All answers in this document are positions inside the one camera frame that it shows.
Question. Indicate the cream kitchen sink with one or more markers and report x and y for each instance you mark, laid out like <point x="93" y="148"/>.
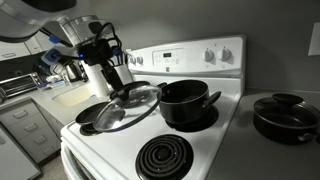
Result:
<point x="71" y="96"/>

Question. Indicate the white plate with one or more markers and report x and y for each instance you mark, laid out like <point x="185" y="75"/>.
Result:
<point x="57" y="70"/>

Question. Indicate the steel kettle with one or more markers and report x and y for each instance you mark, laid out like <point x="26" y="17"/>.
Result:
<point x="73" y="73"/>

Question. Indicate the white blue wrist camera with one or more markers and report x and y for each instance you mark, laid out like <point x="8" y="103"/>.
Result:
<point x="58" y="55"/>

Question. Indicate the black burner under pot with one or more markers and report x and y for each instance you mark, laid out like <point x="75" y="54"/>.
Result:
<point x="200" y="125"/>

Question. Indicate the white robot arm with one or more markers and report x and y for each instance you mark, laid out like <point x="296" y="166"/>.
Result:
<point x="26" y="20"/>

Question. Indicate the black cooking pot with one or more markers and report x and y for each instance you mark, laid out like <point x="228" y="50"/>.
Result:
<point x="181" y="110"/>

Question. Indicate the white electric stove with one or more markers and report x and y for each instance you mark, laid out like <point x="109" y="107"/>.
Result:
<point x="116" y="156"/>

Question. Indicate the white upper cabinet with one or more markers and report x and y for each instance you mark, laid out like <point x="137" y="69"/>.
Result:
<point x="13" y="50"/>

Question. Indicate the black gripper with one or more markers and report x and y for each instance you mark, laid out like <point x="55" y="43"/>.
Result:
<point x="96" y="53"/>

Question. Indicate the white stove knob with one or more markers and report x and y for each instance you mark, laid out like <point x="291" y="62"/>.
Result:
<point x="139" y="60"/>
<point x="132" y="60"/>
<point x="224" y="54"/>
<point x="207" y="55"/>

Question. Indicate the glass pot lid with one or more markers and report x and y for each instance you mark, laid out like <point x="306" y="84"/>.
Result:
<point x="133" y="110"/>

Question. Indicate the grey drawer cabinet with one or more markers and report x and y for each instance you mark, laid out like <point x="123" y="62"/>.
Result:
<point x="26" y="126"/>

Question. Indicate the bare black coil burner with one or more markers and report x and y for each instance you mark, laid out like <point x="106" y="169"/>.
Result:
<point x="163" y="156"/>

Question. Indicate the silver toaster oven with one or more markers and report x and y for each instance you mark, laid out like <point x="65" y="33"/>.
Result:
<point x="20" y="85"/>

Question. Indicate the white utensil holder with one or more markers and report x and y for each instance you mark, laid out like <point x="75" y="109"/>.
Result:
<point x="125" y="75"/>

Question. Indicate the small black frying pan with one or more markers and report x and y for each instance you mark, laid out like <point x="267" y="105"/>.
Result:
<point x="86" y="115"/>

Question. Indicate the lid with black knob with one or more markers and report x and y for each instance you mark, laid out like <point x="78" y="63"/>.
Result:
<point x="287" y="99"/>

